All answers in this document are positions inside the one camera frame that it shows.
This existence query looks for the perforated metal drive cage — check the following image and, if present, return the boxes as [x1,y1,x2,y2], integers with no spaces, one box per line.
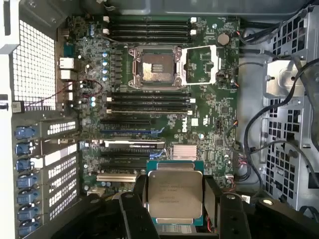
[260,4,319,220]

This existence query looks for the metal socket cover frame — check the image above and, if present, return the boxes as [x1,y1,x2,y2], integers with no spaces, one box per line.
[180,45,221,86]

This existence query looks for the thin metal locking lever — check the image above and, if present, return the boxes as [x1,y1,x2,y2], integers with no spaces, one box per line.
[97,34,132,48]

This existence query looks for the silver finned chipset heatsink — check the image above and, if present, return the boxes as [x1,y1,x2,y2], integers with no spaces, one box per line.
[172,143,198,160]

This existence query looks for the black drive wire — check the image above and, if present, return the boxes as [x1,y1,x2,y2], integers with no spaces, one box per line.
[243,57,319,200]

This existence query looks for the open black PC case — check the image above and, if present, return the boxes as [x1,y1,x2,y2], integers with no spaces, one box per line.
[0,0,319,239]

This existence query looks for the blue expansion slot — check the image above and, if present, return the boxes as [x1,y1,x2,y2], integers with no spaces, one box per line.
[100,127,165,136]

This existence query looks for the blue rear port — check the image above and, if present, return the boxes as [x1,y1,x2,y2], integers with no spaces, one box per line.
[63,43,74,57]

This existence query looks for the CPU socket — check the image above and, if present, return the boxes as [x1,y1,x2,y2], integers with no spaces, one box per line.
[127,45,182,90]

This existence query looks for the silver CPU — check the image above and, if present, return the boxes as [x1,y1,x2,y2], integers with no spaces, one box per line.
[143,160,205,226]

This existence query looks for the black expansion slot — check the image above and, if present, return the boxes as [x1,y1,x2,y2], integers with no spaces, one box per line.
[100,119,152,125]
[101,161,149,170]
[101,150,152,157]

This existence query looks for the blue expansion card clip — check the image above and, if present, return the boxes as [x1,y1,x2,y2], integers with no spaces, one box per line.
[14,126,38,140]
[18,220,39,237]
[16,159,34,172]
[17,190,39,205]
[16,174,38,189]
[17,205,39,221]
[15,142,34,156]

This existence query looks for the black graphics card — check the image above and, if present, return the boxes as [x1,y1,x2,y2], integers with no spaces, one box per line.
[103,139,166,150]

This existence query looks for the green motherboard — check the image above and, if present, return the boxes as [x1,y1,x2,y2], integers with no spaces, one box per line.
[58,14,241,200]

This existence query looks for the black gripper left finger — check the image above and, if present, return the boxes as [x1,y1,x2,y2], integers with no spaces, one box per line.
[53,174,160,239]

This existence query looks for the white expansion slot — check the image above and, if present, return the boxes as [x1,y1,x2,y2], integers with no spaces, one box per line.
[96,173,138,182]

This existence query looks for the black RAM slot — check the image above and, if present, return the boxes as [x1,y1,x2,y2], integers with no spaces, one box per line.
[111,104,192,110]
[103,28,197,37]
[106,96,196,104]
[111,92,192,98]
[109,36,190,42]
[103,16,197,27]
[106,109,195,116]
[109,26,190,32]

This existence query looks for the round coin battery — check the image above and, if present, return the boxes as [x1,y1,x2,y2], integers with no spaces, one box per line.
[217,33,230,46]

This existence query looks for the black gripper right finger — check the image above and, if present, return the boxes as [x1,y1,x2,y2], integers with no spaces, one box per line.
[203,175,319,239]

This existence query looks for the silver rear port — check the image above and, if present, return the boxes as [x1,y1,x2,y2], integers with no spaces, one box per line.
[60,69,76,80]
[59,57,75,69]

